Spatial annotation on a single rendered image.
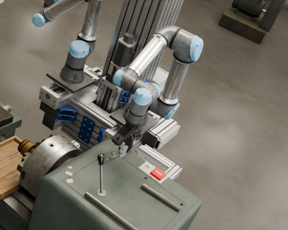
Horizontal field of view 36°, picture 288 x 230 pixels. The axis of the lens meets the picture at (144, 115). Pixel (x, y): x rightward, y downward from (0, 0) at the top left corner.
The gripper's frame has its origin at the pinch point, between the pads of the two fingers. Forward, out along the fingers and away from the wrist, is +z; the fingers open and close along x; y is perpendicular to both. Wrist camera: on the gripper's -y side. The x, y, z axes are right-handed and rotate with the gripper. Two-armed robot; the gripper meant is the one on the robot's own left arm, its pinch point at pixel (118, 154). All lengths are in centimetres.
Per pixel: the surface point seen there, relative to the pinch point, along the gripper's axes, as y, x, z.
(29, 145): -12.4, 41.5, 18.2
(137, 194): -8.1, -19.1, 5.0
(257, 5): 638, 134, 71
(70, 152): -10.1, 19.5, 7.6
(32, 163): -24.5, 28.4, 13.6
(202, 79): 378, 92, 126
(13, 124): 12, 76, 39
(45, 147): -17.3, 28.5, 7.8
